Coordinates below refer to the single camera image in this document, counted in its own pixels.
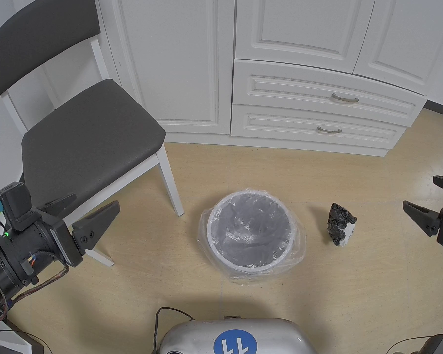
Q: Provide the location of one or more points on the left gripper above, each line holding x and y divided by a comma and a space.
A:
33, 253

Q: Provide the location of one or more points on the clear plastic bag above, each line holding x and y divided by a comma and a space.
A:
299, 249

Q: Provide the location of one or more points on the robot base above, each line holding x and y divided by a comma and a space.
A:
240, 334

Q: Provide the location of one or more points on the crumpled black plastic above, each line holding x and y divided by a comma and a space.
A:
337, 221

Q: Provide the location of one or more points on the white trash bin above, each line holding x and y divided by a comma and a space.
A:
251, 234

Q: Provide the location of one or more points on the grey padded white chair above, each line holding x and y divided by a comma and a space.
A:
88, 135

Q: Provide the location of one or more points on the white wardrobe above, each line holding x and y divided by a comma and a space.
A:
299, 68

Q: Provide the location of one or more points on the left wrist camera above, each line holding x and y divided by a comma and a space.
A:
14, 205

